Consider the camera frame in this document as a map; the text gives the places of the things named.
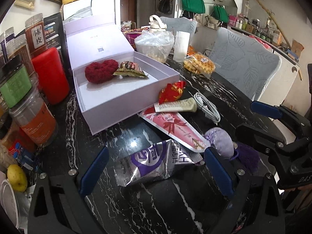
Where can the red plastic bottle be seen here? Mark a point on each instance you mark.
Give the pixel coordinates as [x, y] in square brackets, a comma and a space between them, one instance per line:
[51, 75]

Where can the orange label clear jar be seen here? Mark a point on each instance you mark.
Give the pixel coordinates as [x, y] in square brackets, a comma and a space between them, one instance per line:
[35, 119]

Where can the black hanging handbag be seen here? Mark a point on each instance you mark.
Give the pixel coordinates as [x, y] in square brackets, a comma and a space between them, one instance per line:
[165, 6]

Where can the pink rose mask sachet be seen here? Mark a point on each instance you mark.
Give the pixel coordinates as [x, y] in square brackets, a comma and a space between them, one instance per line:
[177, 128]

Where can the silver purple snack packet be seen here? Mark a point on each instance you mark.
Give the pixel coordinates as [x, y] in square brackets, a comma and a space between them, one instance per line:
[157, 162]

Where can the white refrigerator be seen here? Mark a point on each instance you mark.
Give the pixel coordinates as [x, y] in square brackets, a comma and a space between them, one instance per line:
[108, 10]

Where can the metal lined paper cup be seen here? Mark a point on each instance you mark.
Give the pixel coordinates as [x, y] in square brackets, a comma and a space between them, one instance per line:
[8, 202]

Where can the dark red fluffy scrunchie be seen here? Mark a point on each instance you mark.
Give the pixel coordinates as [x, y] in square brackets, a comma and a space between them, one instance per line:
[100, 72]

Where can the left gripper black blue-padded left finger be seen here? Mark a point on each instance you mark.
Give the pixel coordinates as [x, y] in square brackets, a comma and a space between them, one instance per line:
[58, 202]

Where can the green red snack packet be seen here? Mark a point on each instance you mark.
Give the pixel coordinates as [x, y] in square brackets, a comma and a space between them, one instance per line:
[130, 69]

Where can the green tote bag right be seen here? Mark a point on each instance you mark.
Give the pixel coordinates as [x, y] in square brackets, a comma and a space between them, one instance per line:
[220, 14]

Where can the white kettle with handle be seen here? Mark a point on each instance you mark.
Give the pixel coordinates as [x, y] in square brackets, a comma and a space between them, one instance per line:
[156, 24]

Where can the black printed snack bag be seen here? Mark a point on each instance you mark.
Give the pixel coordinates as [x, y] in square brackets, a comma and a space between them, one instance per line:
[55, 36]

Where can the open lavender gift box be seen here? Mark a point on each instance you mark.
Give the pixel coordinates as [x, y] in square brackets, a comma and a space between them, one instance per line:
[112, 81]

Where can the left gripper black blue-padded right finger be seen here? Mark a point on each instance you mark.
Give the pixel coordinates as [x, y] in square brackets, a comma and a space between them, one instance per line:
[255, 203]

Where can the bowl in clear plastic bag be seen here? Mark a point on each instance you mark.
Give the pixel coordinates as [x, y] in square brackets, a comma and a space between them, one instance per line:
[156, 45]

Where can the green tote bag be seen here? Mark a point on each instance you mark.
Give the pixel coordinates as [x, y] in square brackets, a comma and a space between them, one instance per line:
[194, 6]
[220, 14]

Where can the green label black-lid jar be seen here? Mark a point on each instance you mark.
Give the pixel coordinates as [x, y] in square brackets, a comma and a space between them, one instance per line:
[15, 82]

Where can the grey leaf-pattern chair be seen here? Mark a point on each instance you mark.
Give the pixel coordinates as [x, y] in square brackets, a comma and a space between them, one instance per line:
[244, 62]
[180, 24]

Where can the cream lotion tube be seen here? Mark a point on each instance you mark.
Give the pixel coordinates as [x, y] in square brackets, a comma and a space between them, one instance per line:
[186, 105]

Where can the purple instant noodle bowl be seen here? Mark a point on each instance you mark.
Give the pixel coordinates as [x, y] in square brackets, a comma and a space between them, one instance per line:
[131, 35]

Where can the grey leaf-pattern chair far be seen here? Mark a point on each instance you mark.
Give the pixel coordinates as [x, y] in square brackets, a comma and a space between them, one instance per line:
[180, 24]

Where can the red gold candy packet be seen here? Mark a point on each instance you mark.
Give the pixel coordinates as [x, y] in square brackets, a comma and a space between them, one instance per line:
[172, 92]

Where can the bag of fried snacks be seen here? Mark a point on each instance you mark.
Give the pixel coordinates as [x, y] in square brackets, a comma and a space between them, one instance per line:
[198, 63]

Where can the grey leaf-pattern chair near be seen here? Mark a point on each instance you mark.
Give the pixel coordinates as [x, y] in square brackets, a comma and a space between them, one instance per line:
[244, 62]

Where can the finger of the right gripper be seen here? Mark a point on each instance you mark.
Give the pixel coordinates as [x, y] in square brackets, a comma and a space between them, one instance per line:
[296, 123]
[257, 138]

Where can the yellow lemon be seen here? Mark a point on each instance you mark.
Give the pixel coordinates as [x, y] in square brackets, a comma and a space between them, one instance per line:
[17, 178]

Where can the jar with chenpi label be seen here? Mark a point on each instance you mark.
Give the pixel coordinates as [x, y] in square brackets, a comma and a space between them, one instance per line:
[35, 34]

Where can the green tote bag left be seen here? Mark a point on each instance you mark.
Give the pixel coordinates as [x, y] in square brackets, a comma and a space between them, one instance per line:
[194, 6]

